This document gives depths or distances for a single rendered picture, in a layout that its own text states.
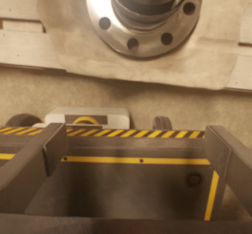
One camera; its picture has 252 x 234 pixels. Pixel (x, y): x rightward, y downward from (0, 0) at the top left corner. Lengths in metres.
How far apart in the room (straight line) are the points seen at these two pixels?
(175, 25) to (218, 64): 0.16
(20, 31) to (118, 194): 0.48
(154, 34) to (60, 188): 0.41
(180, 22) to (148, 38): 0.08
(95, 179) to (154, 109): 0.36
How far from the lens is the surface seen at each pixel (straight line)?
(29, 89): 0.77
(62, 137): 0.16
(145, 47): 0.46
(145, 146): 0.38
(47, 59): 0.56
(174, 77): 0.50
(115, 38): 0.46
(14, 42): 0.60
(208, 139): 0.17
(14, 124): 0.67
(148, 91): 0.67
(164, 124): 0.58
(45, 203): 0.52
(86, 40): 0.48
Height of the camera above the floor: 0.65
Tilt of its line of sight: 72 degrees down
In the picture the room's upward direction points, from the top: 174 degrees counter-clockwise
